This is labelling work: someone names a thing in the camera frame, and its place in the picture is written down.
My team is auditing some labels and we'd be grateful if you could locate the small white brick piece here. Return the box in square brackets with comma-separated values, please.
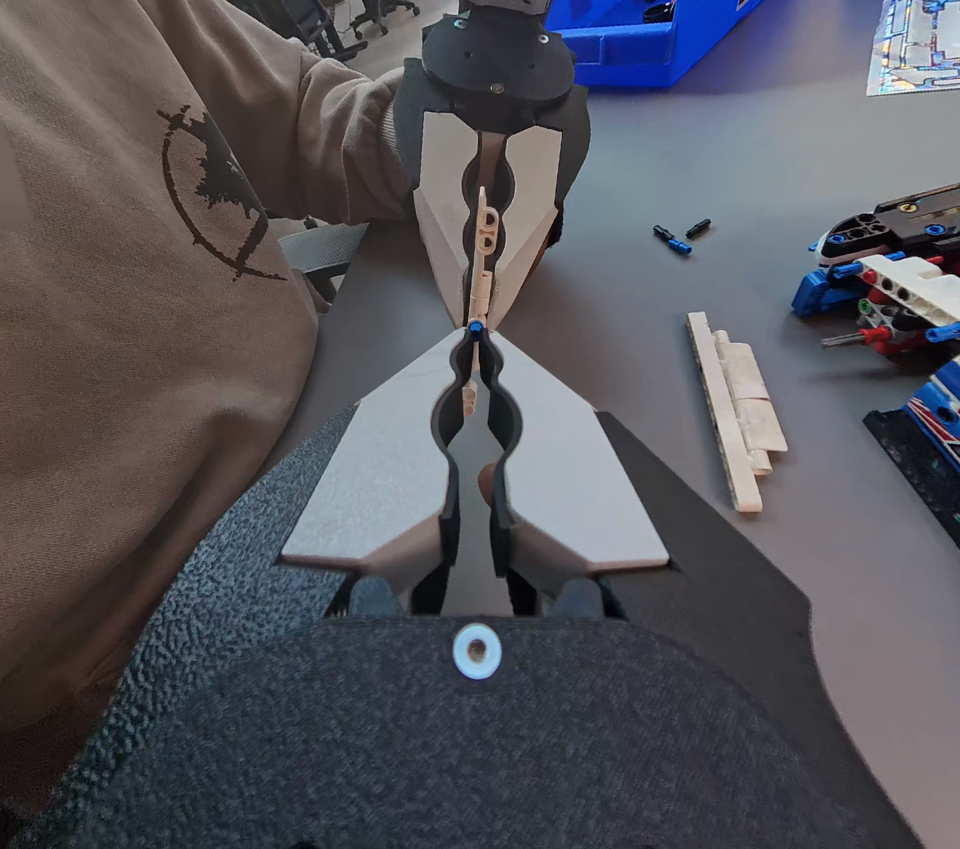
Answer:
[459, 185, 502, 424]

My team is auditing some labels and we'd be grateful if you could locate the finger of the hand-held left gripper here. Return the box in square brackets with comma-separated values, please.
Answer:
[482, 127, 567, 330]
[411, 108, 481, 329]

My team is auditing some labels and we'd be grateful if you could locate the printed instruction sheet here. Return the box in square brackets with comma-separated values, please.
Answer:
[866, 0, 960, 98]

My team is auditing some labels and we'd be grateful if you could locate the person's beige sweatshirt torso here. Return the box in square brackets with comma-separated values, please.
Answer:
[0, 0, 361, 828]

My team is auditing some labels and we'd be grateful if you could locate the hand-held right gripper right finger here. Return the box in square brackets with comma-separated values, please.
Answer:
[482, 330, 672, 601]

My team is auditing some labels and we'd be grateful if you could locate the black office chair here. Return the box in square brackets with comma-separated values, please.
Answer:
[279, 221, 370, 303]

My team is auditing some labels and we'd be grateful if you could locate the person's left forearm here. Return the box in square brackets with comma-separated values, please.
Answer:
[262, 39, 421, 228]

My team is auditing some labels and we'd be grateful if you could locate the white brick beam assembly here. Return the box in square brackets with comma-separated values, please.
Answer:
[686, 311, 790, 515]

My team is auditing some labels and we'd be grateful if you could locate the toy brick race car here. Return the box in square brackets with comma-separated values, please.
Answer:
[791, 183, 960, 477]

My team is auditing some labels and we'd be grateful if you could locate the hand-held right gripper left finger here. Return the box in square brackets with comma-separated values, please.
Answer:
[279, 328, 472, 597]

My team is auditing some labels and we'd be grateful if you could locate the grey desk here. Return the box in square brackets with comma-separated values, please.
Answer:
[266, 0, 960, 849]

